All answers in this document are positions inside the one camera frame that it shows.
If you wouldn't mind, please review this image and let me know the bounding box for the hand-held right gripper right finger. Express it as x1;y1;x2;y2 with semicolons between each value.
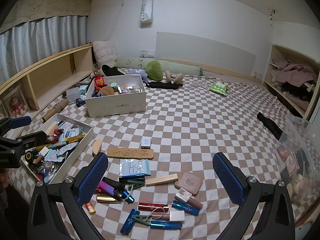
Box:
212;152;296;240

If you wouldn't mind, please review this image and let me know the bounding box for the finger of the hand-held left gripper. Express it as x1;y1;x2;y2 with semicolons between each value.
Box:
0;116;32;137
0;130;48;153

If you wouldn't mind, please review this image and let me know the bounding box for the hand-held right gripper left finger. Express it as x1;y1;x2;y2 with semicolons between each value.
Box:
26;152;108;240

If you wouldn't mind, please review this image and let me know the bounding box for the shallow white box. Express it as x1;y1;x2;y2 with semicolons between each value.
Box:
21;113;95;184

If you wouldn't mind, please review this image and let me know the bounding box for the small white printed cube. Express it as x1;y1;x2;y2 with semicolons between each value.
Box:
175;188;203;209

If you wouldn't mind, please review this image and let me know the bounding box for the doll in clear box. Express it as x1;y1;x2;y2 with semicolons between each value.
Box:
0;85;33;120

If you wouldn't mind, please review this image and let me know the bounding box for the purple lighter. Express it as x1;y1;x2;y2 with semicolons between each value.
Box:
98;181;118;196

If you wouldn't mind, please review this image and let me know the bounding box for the black round tin gold print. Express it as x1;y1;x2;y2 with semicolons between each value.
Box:
25;151;37;164

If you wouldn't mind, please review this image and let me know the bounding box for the gold lighter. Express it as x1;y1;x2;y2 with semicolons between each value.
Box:
96;195;122;203

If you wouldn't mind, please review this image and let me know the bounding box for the half-round wooden block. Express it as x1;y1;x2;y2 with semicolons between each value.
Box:
92;139;103;157

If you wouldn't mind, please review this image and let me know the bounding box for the clear clamshell packet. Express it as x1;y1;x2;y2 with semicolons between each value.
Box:
57;121;73;131

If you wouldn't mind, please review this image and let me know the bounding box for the cardboard tube with twine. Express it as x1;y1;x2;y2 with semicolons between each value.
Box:
41;99;69;123

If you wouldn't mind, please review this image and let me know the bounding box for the gold foil box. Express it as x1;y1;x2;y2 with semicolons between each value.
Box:
64;134;86;143

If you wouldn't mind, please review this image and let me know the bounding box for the blue white sachet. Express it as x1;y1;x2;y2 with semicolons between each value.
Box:
119;159;151;177

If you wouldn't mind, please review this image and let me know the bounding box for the green clothespin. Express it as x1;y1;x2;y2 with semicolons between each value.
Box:
126;179;146;188
131;214;152;227

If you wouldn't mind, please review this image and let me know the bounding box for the carved wooden plaque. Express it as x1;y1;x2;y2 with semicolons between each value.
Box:
107;147;154;160

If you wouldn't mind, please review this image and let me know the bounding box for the wooden bedside shelf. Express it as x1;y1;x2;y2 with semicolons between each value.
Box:
0;43;94;130

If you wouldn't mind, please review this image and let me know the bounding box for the checked bed sheet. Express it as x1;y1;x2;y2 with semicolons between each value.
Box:
10;66;320;240

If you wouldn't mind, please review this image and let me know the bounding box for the translucent plastic box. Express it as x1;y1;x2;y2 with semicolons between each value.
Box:
66;87;82;105

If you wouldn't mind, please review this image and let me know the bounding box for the pink tube white cap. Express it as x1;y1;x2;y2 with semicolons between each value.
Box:
150;210;185;222

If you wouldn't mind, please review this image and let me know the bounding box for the long wooden block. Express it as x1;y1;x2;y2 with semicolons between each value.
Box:
145;173;178;186

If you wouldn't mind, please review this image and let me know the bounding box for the black sock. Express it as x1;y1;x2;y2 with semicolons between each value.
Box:
257;112;284;141

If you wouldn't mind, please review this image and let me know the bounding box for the clear plastic storage bin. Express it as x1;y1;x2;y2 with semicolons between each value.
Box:
276;115;320;221

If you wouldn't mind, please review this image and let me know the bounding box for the white shoe box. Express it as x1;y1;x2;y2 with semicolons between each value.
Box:
85;74;147;117

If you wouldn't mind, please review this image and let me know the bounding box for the grey blue curtain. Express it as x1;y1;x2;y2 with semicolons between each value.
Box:
0;15;88;80

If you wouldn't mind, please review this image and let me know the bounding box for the round cork lid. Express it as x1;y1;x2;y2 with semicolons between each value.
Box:
98;86;116;97

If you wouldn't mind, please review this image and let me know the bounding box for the green tissue packet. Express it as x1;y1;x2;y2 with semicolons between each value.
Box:
208;82;229;97

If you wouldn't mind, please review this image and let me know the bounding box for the fluffy white pillow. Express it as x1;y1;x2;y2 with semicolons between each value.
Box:
93;40;118;68

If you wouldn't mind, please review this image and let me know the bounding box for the purple plush toy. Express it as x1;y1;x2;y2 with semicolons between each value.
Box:
129;69;149;83

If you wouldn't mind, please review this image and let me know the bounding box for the long black cloth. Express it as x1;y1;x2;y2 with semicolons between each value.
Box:
146;81;183;90

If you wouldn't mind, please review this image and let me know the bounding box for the brown teddy bear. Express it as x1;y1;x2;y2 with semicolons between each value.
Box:
164;70;184;84

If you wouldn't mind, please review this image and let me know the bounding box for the beige printed valance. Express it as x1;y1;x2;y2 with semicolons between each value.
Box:
0;0;91;34

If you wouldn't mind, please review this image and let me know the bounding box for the green checked bolster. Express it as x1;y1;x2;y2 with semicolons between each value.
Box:
116;57;204;77

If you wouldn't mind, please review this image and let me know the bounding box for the green plush toy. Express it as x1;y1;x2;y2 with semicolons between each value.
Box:
146;60;163;81

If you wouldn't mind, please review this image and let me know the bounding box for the pile of clothes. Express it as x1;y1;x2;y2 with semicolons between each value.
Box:
269;60;318;111

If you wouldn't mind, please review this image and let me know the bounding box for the wooden wardrobe shelf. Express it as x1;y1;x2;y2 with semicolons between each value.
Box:
262;44;320;121

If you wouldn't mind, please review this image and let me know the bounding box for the hanging white bag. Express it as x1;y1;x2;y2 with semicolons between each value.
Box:
139;0;154;28

